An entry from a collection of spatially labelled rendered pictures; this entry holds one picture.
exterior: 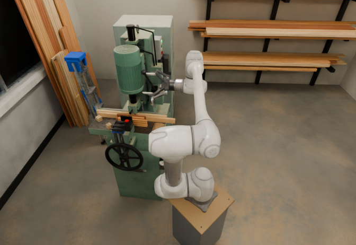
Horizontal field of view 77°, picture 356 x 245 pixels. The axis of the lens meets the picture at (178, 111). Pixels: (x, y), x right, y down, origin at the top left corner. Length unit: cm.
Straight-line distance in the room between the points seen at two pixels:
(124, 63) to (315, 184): 234
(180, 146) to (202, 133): 11
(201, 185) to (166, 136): 62
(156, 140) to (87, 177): 187
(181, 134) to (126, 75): 76
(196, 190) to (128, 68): 91
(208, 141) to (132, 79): 84
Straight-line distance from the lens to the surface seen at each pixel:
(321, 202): 282
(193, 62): 136
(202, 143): 95
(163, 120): 182
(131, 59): 153
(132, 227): 234
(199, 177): 148
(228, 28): 345
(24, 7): 291
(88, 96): 266
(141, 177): 217
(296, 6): 414
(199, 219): 164
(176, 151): 96
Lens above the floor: 207
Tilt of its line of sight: 37 degrees down
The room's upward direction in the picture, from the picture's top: straight up
